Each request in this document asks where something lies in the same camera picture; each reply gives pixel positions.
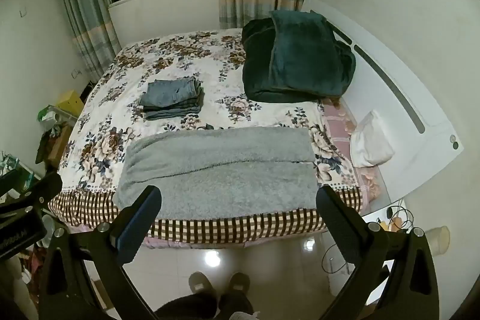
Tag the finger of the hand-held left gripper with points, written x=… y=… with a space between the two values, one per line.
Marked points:
x=37 y=190

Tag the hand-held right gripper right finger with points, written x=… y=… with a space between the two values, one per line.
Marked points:
x=337 y=226

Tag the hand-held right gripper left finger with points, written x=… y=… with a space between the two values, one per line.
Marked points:
x=137 y=226

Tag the fluffy white towel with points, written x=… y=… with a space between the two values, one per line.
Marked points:
x=225 y=170

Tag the cardboard box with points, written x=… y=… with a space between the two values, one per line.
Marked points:
x=58 y=147

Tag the green and white bag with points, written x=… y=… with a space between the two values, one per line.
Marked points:
x=45 y=117

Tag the person's left slipper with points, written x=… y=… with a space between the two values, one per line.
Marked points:
x=202 y=284

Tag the person's slipper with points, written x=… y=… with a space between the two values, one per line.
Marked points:
x=202 y=284
x=240 y=284

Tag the white pillow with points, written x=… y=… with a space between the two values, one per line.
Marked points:
x=371 y=142

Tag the yellow box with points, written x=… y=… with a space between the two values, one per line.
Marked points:
x=69 y=104

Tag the white cup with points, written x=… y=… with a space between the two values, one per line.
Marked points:
x=437 y=239

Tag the pink bed sheet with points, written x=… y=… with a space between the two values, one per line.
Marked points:
x=337 y=117

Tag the person's right slipper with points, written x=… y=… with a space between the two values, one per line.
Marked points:
x=240 y=284

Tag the floral bedspread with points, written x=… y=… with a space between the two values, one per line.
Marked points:
x=123 y=110

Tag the person's right leg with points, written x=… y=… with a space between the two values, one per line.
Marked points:
x=234 y=307

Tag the white headboard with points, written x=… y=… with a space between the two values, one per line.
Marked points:
x=393 y=110

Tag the stack of folded jeans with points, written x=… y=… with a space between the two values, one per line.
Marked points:
x=170 y=97

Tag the dark green blanket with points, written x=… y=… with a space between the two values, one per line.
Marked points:
x=296 y=57

